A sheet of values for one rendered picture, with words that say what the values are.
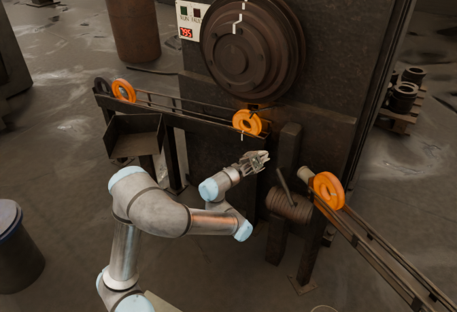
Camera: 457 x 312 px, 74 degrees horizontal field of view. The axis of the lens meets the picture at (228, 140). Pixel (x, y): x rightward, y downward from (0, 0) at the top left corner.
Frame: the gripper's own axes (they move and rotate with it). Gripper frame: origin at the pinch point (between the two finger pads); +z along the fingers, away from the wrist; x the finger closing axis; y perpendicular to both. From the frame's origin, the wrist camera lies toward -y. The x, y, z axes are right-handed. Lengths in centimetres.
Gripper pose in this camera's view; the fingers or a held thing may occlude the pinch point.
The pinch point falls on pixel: (264, 153)
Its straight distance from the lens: 133.1
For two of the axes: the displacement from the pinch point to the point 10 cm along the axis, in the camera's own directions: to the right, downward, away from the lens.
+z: 7.3, -3.9, 5.6
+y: 5.3, -1.9, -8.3
